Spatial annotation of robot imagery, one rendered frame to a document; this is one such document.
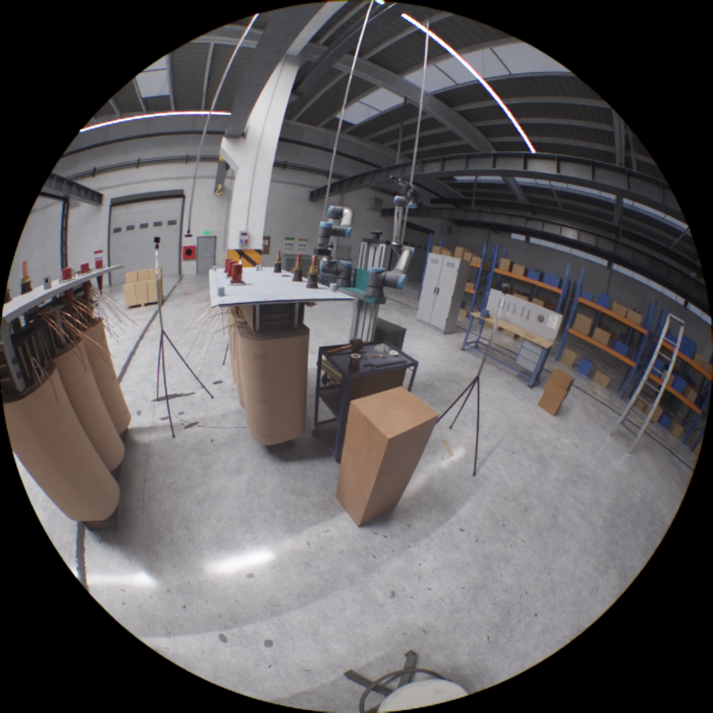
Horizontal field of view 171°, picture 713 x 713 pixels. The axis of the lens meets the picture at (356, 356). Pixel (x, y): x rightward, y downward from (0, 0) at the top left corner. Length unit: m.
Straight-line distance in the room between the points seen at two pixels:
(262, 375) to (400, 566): 1.54
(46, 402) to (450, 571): 2.47
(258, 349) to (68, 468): 1.42
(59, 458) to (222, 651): 1.30
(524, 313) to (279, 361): 4.98
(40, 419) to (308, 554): 1.69
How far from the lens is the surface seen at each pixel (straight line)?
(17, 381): 1.51
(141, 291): 7.93
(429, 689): 1.28
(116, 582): 2.07
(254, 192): 7.04
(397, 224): 2.63
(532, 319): 5.52
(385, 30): 10.60
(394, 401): 1.27
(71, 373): 1.82
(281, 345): 1.48
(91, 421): 1.97
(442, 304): 6.15
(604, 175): 7.03
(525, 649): 2.11
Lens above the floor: 1.62
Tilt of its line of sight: 25 degrees down
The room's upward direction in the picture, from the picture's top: 9 degrees clockwise
